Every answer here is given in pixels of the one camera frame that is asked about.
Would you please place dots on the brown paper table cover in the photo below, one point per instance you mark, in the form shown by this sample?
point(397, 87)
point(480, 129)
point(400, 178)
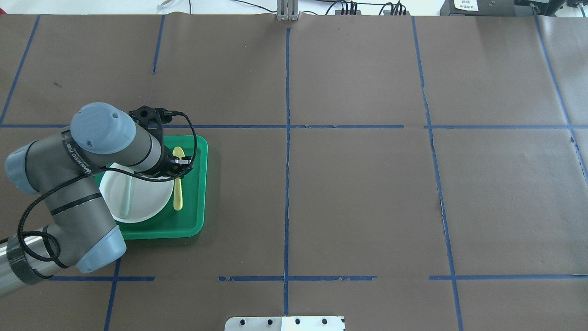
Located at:
point(407, 173)

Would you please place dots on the white round plate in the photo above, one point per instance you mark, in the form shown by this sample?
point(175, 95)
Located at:
point(147, 199)

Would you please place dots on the green plastic tray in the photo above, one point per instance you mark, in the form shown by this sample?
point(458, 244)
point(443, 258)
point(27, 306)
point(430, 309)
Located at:
point(170, 223)

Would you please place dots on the translucent grey plastic fork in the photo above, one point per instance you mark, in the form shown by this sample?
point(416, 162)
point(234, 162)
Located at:
point(126, 201)

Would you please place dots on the aluminium frame post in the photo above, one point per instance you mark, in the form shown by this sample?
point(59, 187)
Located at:
point(287, 10)

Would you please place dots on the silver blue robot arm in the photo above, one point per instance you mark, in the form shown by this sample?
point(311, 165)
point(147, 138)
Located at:
point(69, 223)

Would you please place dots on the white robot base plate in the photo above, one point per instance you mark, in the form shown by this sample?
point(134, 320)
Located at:
point(286, 323)

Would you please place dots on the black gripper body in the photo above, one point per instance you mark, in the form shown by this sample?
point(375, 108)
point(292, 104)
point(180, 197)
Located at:
point(177, 168)

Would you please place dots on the black computer box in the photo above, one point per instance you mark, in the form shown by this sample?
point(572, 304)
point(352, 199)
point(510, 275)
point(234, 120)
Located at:
point(481, 8)

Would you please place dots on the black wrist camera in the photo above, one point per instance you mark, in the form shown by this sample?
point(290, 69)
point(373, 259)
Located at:
point(151, 119)

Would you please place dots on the yellow plastic spoon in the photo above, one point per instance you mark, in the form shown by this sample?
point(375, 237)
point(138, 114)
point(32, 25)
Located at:
point(178, 193)

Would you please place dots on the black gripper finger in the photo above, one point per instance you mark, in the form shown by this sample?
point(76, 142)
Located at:
point(182, 171)
point(184, 161)

